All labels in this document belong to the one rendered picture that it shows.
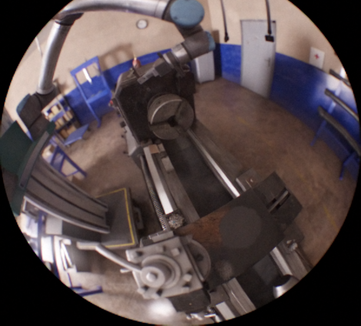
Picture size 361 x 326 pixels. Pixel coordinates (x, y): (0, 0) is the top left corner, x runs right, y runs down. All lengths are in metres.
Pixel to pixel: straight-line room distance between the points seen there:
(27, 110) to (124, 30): 3.56
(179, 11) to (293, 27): 3.11
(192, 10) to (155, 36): 3.82
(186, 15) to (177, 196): 0.76
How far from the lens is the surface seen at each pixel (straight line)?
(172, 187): 0.72
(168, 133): 0.71
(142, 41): 4.10
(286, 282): 0.49
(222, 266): 0.57
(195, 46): 0.51
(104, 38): 4.14
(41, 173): 1.12
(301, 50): 3.26
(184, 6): 0.38
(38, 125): 0.95
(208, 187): 0.82
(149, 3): 0.41
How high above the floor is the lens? 1.48
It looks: 47 degrees down
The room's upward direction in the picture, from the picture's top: 14 degrees counter-clockwise
